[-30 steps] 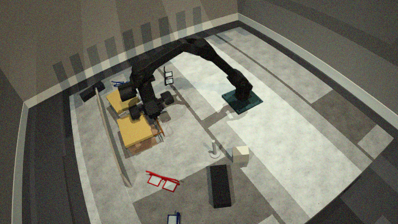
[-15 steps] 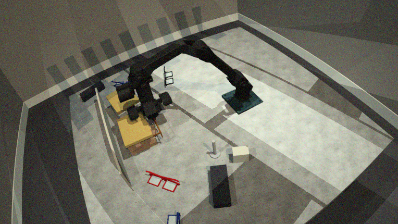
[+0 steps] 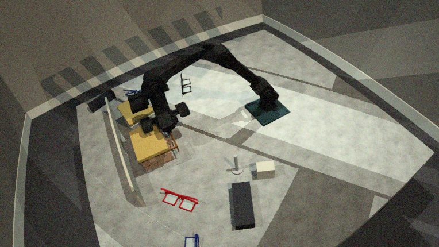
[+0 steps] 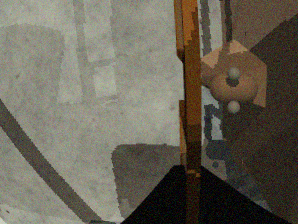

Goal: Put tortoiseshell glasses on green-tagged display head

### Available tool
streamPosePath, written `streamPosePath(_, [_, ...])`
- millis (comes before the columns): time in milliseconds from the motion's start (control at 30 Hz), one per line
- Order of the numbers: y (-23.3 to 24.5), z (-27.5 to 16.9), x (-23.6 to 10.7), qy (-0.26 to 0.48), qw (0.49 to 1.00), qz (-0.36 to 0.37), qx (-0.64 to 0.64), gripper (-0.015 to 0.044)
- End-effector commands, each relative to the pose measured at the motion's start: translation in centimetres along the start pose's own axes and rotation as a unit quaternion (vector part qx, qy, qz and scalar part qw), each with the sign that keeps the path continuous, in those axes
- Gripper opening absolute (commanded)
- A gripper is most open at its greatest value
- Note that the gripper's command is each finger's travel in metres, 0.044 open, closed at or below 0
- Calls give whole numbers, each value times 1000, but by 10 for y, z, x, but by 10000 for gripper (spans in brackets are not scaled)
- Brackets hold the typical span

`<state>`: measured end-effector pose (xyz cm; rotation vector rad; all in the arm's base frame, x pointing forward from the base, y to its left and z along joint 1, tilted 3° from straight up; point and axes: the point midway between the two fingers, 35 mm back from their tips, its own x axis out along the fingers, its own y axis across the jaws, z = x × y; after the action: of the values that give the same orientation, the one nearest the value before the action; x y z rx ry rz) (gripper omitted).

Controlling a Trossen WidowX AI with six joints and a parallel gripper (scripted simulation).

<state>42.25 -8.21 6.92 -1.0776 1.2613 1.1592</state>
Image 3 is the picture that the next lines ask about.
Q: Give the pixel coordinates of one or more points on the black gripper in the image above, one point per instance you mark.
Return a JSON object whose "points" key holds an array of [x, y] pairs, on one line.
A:
{"points": [[146, 123]]}

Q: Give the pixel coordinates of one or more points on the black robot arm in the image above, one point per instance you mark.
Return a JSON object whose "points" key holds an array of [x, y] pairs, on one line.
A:
{"points": [[154, 81]]}

